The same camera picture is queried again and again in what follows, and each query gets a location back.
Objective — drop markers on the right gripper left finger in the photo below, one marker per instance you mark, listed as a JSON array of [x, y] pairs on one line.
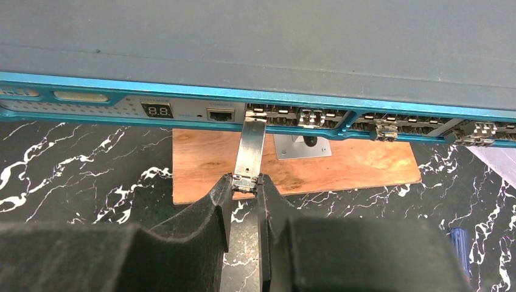
[[112, 257]]

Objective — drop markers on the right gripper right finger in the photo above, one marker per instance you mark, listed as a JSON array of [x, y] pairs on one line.
[[300, 252]]

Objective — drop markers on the silver SFP plug module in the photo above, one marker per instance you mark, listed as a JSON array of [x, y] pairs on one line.
[[249, 156]]

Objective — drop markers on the dark teal network switch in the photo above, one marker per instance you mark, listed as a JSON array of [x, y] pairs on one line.
[[408, 71]]

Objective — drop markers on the wooden base board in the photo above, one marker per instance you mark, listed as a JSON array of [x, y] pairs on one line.
[[199, 158]]

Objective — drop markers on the blue red screwdriver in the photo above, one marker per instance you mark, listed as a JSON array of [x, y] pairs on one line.
[[460, 241]]

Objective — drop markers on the silver metal mount bracket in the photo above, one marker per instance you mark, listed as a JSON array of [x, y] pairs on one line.
[[300, 147]]

